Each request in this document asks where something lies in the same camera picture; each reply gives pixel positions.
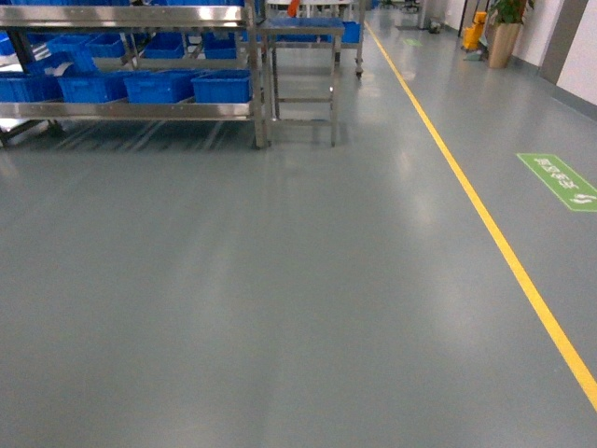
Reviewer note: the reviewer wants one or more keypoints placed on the stainless steel shelf rack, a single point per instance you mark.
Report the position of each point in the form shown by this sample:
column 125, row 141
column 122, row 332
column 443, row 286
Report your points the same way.
column 70, row 38

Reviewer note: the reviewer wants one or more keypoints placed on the blue plastic bin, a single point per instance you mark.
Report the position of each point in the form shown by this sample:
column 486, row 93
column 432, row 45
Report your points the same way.
column 94, row 88
column 166, row 87
column 26, row 88
column 223, row 87

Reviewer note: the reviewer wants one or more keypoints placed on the small stainless steel table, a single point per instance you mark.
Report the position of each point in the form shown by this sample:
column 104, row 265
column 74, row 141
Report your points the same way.
column 269, row 30

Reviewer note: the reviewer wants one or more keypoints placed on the tan planter pot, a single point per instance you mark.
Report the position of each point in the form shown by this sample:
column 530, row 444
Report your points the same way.
column 502, row 40

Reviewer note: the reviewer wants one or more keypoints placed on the green potted plant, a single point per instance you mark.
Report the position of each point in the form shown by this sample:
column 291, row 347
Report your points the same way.
column 509, row 11

